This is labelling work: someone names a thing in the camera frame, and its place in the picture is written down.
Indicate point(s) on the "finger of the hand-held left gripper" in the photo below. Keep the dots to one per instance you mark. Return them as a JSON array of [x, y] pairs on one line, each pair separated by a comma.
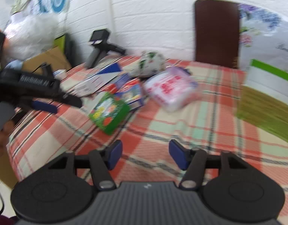
[[44, 106], [72, 100]]

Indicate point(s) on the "white and green packet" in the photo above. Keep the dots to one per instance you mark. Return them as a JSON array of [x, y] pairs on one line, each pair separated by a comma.
[[149, 63]]

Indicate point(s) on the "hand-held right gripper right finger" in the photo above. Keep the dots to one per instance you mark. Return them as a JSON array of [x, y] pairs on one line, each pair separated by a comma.
[[178, 154]]

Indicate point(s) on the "pink wet wipes packet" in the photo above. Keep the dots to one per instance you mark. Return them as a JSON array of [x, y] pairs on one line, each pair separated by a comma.
[[170, 91]]

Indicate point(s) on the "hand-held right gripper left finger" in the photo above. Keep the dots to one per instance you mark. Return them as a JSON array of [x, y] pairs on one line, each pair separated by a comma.
[[115, 153]]

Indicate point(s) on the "small white box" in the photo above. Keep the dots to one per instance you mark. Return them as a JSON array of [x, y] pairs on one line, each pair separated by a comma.
[[60, 74]]

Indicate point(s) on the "blue and red box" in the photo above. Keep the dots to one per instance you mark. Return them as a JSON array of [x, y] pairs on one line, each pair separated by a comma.
[[132, 93]]

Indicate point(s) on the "dark brown headboard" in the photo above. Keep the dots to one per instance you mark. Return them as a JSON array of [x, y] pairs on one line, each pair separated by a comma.
[[216, 32]]

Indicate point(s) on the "green storage box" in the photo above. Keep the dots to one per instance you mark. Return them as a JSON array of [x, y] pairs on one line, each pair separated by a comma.
[[268, 98]]

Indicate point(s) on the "floral pillow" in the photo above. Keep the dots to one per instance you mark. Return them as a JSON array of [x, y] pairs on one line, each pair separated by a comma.
[[268, 32]]

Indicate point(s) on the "plaid blanket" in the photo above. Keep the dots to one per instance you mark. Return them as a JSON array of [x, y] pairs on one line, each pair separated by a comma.
[[181, 126]]

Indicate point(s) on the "cardboard box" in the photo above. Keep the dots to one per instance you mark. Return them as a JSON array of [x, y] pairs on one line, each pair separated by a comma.
[[47, 61]]

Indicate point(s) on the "white plastic bag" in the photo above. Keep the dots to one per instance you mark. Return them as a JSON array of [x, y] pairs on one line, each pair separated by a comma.
[[29, 35]]

